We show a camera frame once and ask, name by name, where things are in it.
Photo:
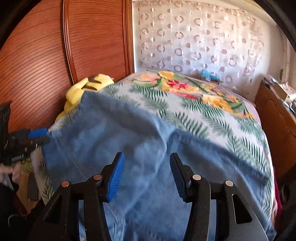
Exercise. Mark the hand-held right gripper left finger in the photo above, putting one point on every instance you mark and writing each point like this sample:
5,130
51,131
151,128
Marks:
115,177

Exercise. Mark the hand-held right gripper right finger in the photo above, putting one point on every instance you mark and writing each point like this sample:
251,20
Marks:
177,177

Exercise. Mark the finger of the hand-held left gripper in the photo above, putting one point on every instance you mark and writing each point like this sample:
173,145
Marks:
37,132
40,140

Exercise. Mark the blue denim pants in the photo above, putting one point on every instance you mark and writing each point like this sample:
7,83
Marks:
129,143

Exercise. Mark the person's left hand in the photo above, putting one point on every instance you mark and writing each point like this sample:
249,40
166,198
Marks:
7,171

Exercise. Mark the leaf print bedsheet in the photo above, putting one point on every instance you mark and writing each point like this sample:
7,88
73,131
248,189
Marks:
208,129

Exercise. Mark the yellow plush toy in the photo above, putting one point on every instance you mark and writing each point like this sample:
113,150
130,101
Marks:
78,92

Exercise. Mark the wooden slatted wardrobe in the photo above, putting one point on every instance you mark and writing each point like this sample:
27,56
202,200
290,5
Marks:
46,58

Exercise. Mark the floral blanket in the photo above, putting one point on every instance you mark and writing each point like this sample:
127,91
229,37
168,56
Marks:
185,87

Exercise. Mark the red cloth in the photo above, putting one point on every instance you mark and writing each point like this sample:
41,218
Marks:
278,199

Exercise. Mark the crumpled blue cloth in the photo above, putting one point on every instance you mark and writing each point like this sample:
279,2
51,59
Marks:
207,74

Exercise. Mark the long wooden cabinet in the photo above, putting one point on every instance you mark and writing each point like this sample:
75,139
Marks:
275,125

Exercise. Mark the brown cardboard box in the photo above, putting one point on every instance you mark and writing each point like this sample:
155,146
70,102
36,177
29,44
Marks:
280,90

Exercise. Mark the circle patterned sheer curtain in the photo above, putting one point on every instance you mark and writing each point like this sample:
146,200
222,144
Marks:
196,39

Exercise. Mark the grey oval object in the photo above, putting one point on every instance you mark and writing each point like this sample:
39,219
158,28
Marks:
282,74

